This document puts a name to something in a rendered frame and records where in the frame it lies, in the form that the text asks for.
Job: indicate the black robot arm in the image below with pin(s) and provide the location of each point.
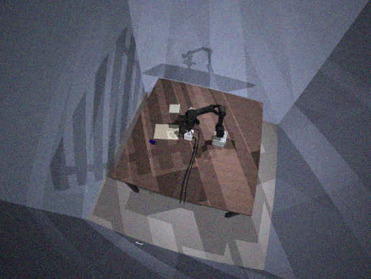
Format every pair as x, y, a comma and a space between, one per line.
191, 115

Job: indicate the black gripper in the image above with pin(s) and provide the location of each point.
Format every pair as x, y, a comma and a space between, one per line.
189, 126

